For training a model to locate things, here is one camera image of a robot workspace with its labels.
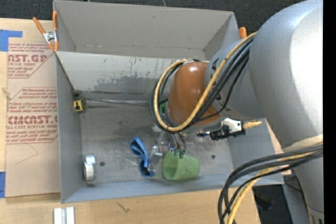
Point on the black cylinder on white bracket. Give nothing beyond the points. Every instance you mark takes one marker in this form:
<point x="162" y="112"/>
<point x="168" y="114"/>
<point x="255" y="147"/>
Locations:
<point x="228" y="131"/>

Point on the yellow and black small block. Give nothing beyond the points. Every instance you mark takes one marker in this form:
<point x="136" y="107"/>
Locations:
<point x="78" y="105"/>

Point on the brown cardboard board red print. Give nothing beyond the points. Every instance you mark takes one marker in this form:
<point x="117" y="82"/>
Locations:
<point x="31" y="118"/>

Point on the blue sunglasses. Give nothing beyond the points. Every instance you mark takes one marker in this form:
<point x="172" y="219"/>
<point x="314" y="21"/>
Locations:
<point x="143" y="158"/>

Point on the green plastic cup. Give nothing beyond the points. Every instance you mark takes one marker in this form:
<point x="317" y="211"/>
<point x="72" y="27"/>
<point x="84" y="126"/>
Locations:
<point x="182" y="168"/>

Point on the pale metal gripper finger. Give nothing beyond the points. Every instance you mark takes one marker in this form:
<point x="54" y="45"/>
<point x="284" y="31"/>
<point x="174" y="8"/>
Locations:
<point x="153" y="149"/>
<point x="158" y="152"/>

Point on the grey metal bin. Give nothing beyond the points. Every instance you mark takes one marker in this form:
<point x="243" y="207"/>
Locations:
<point x="118" y="123"/>

